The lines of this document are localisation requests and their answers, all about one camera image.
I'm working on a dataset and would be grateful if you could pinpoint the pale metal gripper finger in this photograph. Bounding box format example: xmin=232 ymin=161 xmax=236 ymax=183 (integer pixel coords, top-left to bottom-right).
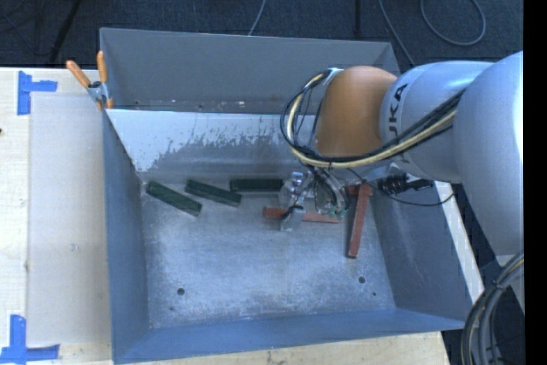
xmin=276 ymin=180 xmax=300 ymax=207
xmin=279 ymin=203 xmax=307 ymax=233

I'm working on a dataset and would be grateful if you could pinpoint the red-brown flat block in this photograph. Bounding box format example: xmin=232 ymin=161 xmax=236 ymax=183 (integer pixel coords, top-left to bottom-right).
xmin=345 ymin=182 xmax=373 ymax=260
xmin=262 ymin=205 xmax=343 ymax=224

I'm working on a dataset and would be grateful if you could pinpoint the dark green flat block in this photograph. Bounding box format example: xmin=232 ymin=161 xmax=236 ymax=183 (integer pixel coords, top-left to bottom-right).
xmin=229 ymin=178 xmax=285 ymax=193
xmin=144 ymin=180 xmax=203 ymax=218
xmin=185 ymin=179 xmax=243 ymax=209

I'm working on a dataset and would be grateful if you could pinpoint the grey metal bin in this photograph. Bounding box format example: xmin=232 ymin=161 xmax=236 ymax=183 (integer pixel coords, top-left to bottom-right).
xmin=98 ymin=27 xmax=474 ymax=365

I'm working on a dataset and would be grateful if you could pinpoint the black cylinder on white bracket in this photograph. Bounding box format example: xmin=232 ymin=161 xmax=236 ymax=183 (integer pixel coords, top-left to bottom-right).
xmin=372 ymin=166 xmax=435 ymax=197

